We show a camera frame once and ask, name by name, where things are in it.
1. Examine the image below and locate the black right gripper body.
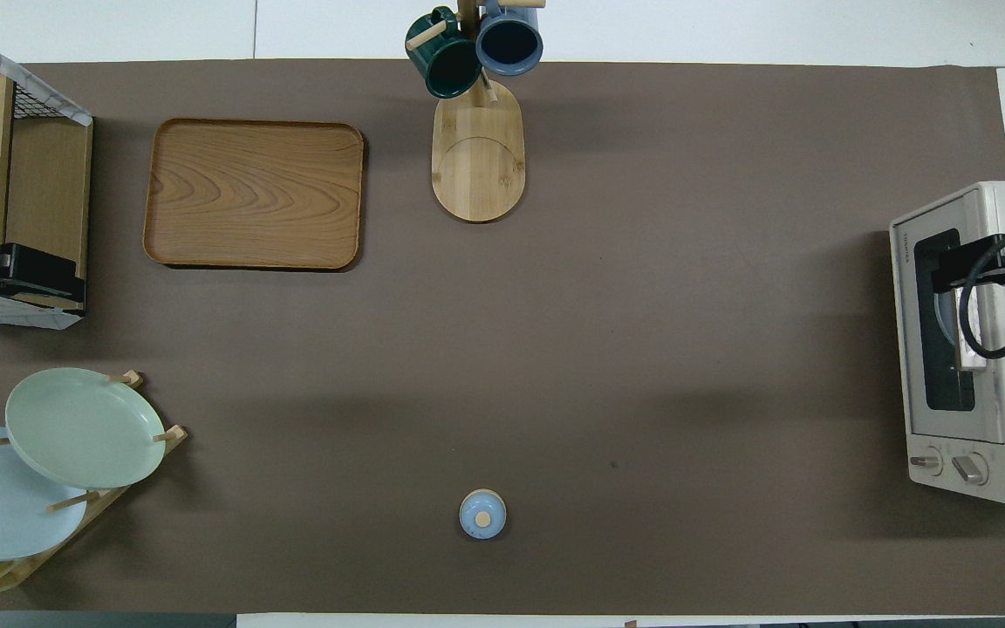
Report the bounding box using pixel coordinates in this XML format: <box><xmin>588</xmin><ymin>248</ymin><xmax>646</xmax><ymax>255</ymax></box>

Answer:
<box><xmin>932</xmin><ymin>229</ymin><xmax>1005</xmax><ymax>295</ymax></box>

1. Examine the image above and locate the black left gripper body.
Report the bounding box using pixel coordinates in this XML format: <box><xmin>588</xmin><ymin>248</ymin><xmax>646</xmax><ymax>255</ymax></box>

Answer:
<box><xmin>0</xmin><ymin>229</ymin><xmax>86</xmax><ymax>308</ymax></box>

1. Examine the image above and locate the beige toaster oven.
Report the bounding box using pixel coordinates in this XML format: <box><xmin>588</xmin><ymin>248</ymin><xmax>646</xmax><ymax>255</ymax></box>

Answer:
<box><xmin>889</xmin><ymin>181</ymin><xmax>1005</xmax><ymax>506</ymax></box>

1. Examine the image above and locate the pale green plate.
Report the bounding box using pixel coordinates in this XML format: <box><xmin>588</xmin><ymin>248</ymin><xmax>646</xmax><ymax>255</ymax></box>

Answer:
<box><xmin>4</xmin><ymin>367</ymin><xmax>167</xmax><ymax>490</ymax></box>

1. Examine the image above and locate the wooden plate rack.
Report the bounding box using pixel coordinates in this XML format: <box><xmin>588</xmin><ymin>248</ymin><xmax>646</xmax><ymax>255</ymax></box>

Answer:
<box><xmin>0</xmin><ymin>371</ymin><xmax>189</xmax><ymax>598</ymax></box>

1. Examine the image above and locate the wooden serving tray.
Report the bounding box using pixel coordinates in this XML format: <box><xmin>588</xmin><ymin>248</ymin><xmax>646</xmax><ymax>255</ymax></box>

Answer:
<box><xmin>142</xmin><ymin>118</ymin><xmax>366</xmax><ymax>271</ymax></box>

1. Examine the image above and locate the brown table mat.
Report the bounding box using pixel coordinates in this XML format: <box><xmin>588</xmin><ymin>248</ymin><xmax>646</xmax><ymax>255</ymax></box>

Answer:
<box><xmin>0</xmin><ymin>59</ymin><xmax>1005</xmax><ymax>617</ymax></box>

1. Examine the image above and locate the wooden mug tree stand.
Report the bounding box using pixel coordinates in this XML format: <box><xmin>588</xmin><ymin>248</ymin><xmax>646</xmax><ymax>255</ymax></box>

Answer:
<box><xmin>405</xmin><ymin>0</ymin><xmax>547</xmax><ymax>224</ymax></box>

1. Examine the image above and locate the dark green mug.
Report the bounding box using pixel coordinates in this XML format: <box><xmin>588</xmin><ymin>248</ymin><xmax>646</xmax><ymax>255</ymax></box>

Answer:
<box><xmin>405</xmin><ymin>7</ymin><xmax>483</xmax><ymax>99</ymax></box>

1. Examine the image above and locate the blue mug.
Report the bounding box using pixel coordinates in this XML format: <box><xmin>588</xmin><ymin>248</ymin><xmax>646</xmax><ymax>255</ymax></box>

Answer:
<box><xmin>475</xmin><ymin>0</ymin><xmax>544</xmax><ymax>77</ymax></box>

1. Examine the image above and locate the small blue lidded jar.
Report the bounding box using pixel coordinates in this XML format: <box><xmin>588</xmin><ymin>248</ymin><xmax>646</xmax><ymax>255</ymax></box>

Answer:
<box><xmin>458</xmin><ymin>488</ymin><xmax>508</xmax><ymax>541</ymax></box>

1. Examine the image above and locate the wooden shelf with wire basket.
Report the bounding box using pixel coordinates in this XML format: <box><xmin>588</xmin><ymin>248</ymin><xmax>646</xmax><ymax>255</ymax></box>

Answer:
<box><xmin>0</xmin><ymin>19</ymin><xmax>93</xmax><ymax>331</ymax></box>

